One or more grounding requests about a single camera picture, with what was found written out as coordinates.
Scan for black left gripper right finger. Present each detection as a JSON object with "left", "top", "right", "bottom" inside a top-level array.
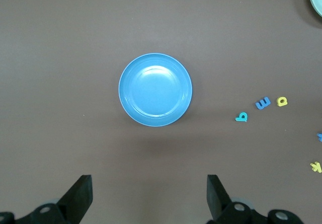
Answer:
[{"left": 206, "top": 174, "right": 305, "bottom": 224}]

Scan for yellow foam letter k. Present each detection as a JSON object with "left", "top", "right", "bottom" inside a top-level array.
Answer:
[{"left": 309, "top": 161, "right": 322, "bottom": 173}]

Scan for blue foam letter m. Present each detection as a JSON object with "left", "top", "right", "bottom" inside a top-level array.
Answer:
[{"left": 255, "top": 97, "right": 272, "bottom": 110}]

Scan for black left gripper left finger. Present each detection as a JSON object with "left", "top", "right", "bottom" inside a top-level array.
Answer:
[{"left": 0, "top": 175, "right": 94, "bottom": 224}]

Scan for blue plate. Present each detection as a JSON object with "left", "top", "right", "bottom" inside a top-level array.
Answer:
[{"left": 118, "top": 53, "right": 193, "bottom": 128}]

